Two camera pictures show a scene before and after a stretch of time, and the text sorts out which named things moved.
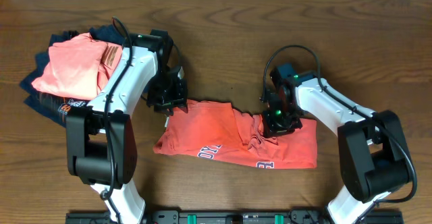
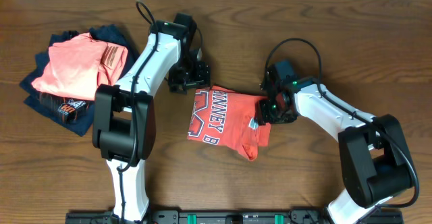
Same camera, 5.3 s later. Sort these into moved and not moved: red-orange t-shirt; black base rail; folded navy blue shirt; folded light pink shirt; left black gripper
Moved: left black gripper; red-orange t-shirt
Not moved: folded navy blue shirt; black base rail; folded light pink shirt
